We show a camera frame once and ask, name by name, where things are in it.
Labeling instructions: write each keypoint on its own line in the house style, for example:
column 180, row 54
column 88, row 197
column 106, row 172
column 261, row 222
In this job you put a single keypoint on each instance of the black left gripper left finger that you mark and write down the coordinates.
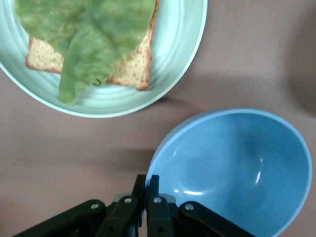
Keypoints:
column 118, row 217

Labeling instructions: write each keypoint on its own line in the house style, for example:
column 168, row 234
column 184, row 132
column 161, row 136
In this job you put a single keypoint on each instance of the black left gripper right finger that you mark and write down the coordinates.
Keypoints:
column 158, row 217

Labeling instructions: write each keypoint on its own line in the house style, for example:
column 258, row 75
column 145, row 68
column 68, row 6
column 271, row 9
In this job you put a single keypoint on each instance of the blue bowl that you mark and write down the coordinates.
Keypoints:
column 234, row 172

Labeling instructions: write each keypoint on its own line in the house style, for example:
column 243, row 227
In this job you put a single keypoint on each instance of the brown table cloth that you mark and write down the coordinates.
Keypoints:
column 74, row 148

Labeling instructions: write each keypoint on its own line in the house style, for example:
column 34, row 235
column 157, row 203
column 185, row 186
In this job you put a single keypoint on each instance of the pale green plate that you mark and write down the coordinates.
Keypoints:
column 177, row 49

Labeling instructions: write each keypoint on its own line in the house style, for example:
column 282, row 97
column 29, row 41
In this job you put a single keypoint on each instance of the green lettuce leaf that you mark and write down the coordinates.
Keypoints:
column 93, row 49

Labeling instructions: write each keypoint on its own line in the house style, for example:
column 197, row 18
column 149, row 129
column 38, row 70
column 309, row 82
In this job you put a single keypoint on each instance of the toast slice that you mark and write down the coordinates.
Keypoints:
column 42, row 56

